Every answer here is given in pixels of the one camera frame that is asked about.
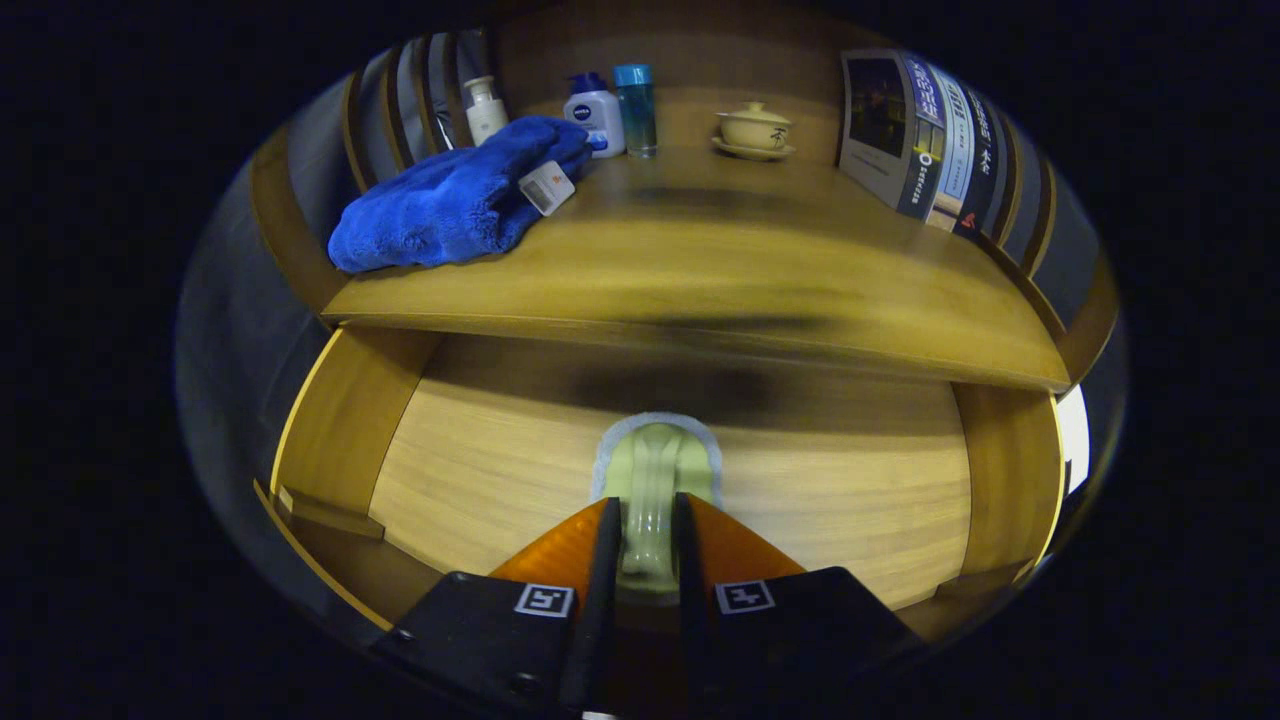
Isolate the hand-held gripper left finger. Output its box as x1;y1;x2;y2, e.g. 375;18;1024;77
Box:
370;495;623;717

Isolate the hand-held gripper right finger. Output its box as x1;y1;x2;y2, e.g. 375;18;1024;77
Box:
672;492;926;717

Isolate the wooden drawer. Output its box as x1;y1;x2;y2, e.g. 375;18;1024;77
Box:
255;322;1066;641

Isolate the green handled sponge brush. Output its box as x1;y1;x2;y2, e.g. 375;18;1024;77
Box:
592;412;724;591

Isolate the wooden countertop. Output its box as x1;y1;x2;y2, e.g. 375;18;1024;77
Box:
322;150;1073;393

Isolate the blue towel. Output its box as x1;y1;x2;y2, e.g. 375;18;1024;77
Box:
328;115;593;274

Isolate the black spine book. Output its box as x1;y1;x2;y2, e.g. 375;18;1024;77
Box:
953;88;1001;241

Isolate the light blue spine book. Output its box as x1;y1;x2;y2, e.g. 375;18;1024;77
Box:
925;65;976;233

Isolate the beige lidded teacup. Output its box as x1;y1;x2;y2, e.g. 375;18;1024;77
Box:
712;101;797;161

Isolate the dark blue spine book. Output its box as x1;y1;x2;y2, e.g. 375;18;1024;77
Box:
838;50;946;221

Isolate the white pump bottle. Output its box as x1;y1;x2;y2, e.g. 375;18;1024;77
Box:
463;76;510;147

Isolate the white bottle blue cap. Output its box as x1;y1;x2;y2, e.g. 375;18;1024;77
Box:
563;72;627;159

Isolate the teal clear bottle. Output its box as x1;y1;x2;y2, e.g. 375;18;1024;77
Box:
613;65;659;159

